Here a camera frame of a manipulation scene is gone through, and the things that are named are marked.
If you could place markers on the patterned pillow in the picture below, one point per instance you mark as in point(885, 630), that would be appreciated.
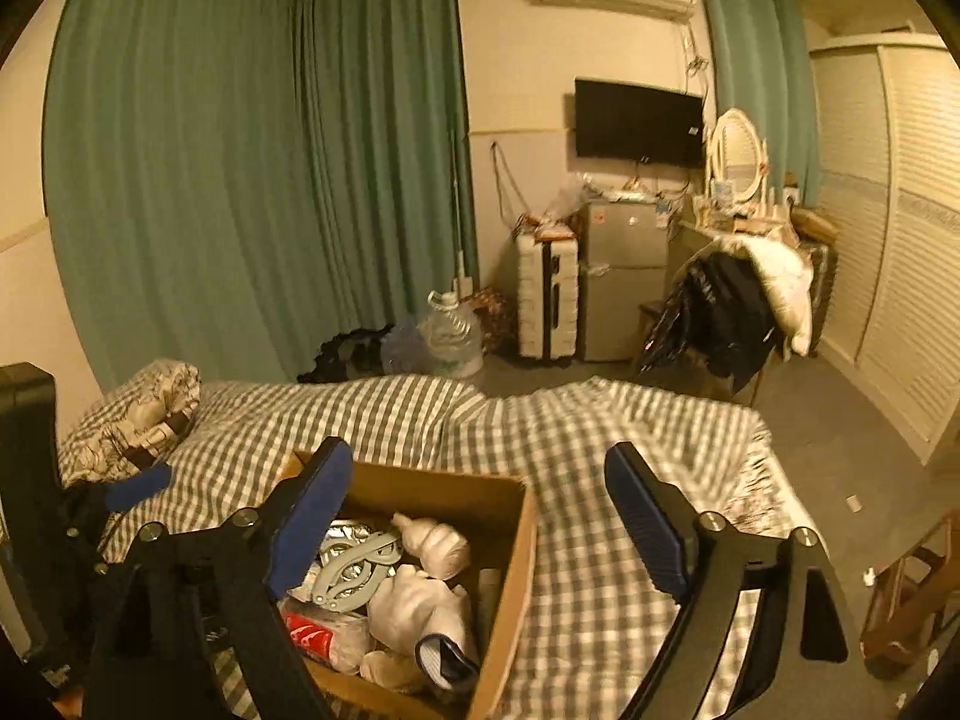
point(142, 405)

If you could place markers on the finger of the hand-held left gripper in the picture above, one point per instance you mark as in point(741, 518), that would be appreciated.
point(139, 487)

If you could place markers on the black jacket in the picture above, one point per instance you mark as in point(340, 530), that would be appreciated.
point(720, 307)

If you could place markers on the brown suitcase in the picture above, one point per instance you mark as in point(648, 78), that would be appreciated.
point(823, 292)

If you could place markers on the plastic bottle with red label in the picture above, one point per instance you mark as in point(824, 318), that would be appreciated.
point(315, 634)

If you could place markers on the white cloth bundle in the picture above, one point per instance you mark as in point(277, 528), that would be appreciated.
point(409, 607)

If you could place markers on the clear plastic bag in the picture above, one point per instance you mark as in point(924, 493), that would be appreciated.
point(566, 202)

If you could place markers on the silver foil packet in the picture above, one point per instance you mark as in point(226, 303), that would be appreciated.
point(352, 530)

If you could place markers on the brown cardboard box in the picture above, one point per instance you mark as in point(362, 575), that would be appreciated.
point(450, 495)

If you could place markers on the black wall television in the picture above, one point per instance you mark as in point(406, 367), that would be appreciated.
point(637, 124)

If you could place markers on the patterned shopping bag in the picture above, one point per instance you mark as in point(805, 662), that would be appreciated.
point(495, 315)

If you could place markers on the floral bed sheet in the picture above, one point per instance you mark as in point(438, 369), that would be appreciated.
point(765, 495)

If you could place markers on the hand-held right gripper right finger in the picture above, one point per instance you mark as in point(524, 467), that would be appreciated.
point(645, 525)

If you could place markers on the flat brown cardboard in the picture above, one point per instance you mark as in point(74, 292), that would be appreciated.
point(814, 223)

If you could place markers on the narrow green curtain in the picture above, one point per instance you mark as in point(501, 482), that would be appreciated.
point(750, 45)

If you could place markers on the black bag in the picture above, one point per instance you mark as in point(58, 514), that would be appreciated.
point(349, 352)

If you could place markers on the white louvred wardrobe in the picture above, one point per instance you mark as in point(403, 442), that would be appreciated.
point(900, 240)

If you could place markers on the white padded jacket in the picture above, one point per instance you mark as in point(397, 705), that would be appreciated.
point(780, 270)

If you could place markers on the white suitcase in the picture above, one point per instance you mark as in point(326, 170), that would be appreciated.
point(544, 300)

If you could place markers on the grey checked blanket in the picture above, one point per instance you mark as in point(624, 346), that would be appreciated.
point(585, 465)

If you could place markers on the white pole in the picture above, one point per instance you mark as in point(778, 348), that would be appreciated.
point(457, 225)

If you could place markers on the white dressing table with mirror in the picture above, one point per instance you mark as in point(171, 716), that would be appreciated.
point(739, 154)

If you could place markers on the white sock with blue cuff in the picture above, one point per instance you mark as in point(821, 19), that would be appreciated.
point(442, 660)

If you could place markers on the silver fridge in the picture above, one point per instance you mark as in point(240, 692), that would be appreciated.
point(622, 277)

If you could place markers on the large clear water jug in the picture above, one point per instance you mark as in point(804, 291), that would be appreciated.
point(450, 337)

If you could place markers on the chair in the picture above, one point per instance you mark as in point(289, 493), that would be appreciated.
point(752, 390)

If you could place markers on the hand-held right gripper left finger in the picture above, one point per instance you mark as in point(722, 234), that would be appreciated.
point(311, 525)

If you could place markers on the wooden stool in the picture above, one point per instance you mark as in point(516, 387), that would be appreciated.
point(900, 615)

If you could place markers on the wide green curtain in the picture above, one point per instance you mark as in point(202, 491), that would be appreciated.
point(172, 165)

